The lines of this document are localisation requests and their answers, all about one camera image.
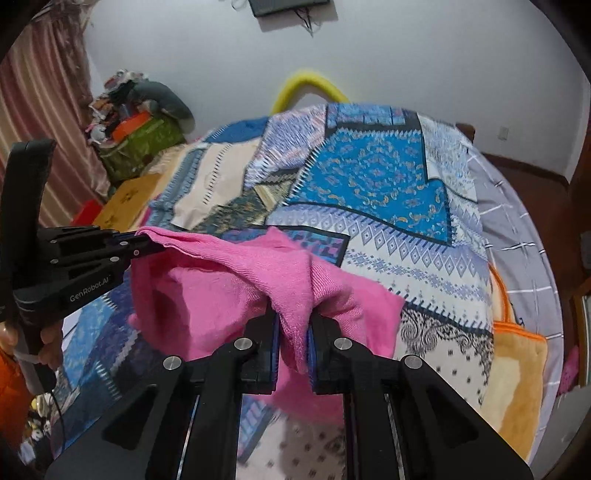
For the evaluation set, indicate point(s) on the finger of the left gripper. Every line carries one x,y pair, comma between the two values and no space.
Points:
133,239
132,250

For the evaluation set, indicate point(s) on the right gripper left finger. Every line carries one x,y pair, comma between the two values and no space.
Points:
182,422

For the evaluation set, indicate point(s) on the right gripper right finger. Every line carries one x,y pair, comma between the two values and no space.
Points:
402,419

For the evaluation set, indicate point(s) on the pink knit garment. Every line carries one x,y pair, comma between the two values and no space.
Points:
199,292

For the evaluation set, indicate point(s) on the person's left hand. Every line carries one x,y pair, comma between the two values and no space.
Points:
50,354

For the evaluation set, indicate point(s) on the brown wooden board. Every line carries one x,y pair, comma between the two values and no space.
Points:
127,203

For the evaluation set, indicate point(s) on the red packet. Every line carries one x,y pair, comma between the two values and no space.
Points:
87,214

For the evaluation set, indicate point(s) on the green patterned storage bag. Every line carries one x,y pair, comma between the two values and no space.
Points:
127,159

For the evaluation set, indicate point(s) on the orange box on pile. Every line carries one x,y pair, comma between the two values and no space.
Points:
129,125

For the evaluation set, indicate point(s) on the orange yellow plush blanket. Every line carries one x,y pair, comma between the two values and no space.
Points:
513,400

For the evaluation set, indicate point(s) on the striped pink curtain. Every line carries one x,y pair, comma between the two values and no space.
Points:
45,93

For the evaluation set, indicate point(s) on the grey white bed sheet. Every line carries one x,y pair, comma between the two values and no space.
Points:
516,251

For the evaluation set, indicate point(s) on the patchwork patterned bedspread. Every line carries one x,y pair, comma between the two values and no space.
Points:
382,193

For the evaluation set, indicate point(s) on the yellow curved headboard tube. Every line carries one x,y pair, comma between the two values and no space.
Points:
304,82

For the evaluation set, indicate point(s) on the wall mounted black device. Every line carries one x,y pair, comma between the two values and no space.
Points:
263,8

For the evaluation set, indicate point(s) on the white wall socket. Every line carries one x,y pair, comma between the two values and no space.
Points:
503,133

